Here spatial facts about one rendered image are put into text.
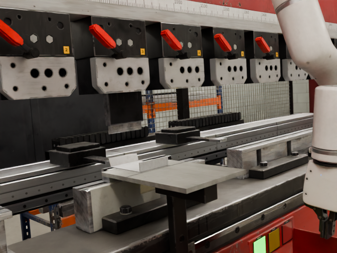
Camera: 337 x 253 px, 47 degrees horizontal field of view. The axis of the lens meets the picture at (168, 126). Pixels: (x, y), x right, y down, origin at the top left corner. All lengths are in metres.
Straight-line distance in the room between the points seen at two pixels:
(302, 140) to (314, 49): 0.76
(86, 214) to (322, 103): 0.55
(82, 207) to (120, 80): 0.29
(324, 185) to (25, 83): 0.64
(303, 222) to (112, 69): 0.82
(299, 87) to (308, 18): 8.26
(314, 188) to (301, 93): 8.23
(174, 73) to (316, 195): 0.44
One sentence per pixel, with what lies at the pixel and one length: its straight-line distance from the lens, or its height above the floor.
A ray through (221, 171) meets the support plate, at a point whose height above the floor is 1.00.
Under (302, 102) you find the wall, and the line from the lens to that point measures 9.12.
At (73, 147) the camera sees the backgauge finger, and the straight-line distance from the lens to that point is 1.08.
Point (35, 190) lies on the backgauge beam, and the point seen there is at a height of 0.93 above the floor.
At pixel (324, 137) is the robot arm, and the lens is 0.87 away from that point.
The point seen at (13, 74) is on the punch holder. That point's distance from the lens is 0.77.
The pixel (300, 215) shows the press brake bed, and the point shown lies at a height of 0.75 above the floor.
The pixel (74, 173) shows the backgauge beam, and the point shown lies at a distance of 1.14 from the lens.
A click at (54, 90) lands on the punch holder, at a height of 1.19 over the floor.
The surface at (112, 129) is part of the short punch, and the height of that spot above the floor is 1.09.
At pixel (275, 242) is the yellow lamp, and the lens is 0.98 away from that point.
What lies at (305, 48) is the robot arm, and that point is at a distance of 0.88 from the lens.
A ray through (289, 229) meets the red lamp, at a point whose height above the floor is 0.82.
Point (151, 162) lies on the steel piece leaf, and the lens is 0.87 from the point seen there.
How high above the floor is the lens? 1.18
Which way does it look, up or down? 6 degrees down
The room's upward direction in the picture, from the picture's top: 4 degrees counter-clockwise
